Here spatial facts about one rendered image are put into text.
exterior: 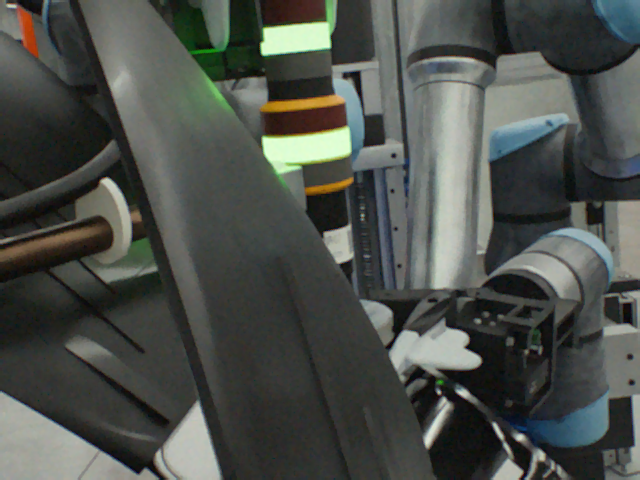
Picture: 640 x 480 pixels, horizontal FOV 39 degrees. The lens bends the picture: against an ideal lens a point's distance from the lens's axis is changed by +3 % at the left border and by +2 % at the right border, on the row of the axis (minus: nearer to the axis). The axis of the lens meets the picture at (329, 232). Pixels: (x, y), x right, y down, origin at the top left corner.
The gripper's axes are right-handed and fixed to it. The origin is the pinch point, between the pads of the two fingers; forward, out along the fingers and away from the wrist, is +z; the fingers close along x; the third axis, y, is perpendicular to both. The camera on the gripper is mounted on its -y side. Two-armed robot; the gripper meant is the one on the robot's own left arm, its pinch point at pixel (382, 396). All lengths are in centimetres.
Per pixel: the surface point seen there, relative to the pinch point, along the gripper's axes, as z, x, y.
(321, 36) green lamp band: 11.3, -24.6, 3.1
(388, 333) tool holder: 10.9, -9.8, 6.5
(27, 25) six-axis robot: -243, -7, -325
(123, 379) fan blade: 24.8, -12.0, 2.1
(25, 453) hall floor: -149, 145, -239
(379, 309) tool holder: 9.2, -10.3, 5.1
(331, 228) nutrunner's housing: 12.1, -15.4, 4.0
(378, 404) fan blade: 34.9, -19.7, 19.5
